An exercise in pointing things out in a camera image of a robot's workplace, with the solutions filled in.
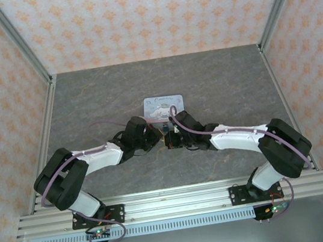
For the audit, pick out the small blue padlock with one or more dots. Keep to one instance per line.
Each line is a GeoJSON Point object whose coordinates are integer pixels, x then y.
{"type": "Point", "coordinates": [165, 128]}

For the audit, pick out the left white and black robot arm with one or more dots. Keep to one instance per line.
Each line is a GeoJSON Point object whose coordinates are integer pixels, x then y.
{"type": "Point", "coordinates": [100, 158]}

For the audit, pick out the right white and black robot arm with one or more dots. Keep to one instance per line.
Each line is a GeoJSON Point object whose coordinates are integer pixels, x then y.
{"type": "Point", "coordinates": [234, 139]}

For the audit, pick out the cartoon dog print tin box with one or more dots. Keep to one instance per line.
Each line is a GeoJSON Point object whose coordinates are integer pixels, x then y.
{"type": "Point", "coordinates": [162, 105]}

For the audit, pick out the aluminium crossbeam rail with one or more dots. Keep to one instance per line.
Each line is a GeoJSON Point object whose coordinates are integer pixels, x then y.
{"type": "Point", "coordinates": [173, 201]}

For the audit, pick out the aluminium table side rail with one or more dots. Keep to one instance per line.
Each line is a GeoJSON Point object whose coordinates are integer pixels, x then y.
{"type": "Point", "coordinates": [43, 144]}
{"type": "Point", "coordinates": [288, 108]}

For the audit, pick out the aluminium corner post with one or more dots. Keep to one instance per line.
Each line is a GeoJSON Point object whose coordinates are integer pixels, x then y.
{"type": "Point", "coordinates": [279, 0]}
{"type": "Point", "coordinates": [19, 38]}

